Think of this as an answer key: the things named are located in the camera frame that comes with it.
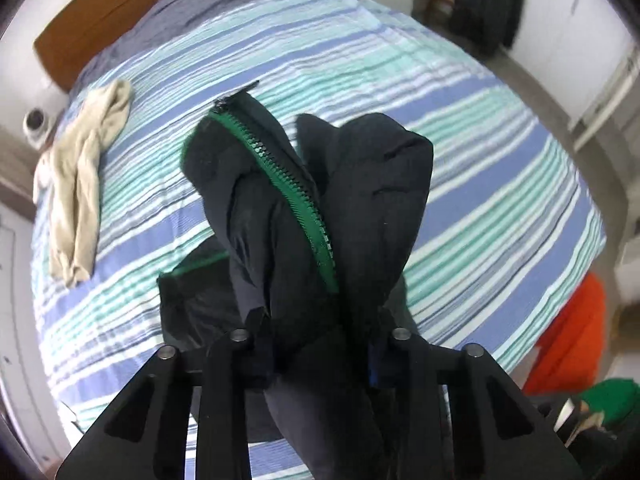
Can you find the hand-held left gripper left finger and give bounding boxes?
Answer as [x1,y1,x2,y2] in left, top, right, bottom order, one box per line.
[55,329,275,480]

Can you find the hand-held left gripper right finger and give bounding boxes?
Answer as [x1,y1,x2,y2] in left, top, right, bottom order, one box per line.
[367,327,585,480]

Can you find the black puffer jacket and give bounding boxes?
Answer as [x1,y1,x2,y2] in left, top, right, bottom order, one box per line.
[157,90,436,480]

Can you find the green knitted cloth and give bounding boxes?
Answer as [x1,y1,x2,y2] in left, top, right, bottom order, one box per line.
[575,379,640,432]

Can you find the orange cloth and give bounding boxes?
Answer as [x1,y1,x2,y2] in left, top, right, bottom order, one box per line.
[522,272,607,396]

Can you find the bed with striped sheet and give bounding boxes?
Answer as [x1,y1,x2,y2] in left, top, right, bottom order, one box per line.
[30,0,608,480]

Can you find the beige garment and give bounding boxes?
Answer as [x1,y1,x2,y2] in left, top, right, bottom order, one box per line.
[32,79,134,289]

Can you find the grey-blue duvet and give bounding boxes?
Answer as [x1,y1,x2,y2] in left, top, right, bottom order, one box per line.
[67,0,323,97]

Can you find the wooden headboard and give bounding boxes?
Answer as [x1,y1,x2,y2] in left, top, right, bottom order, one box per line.
[32,0,177,93]

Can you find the white wardrobe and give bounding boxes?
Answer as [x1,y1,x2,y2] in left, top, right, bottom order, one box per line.
[510,0,640,151]

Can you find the white round camera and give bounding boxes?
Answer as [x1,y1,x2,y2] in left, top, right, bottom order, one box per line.
[22,107,54,150]

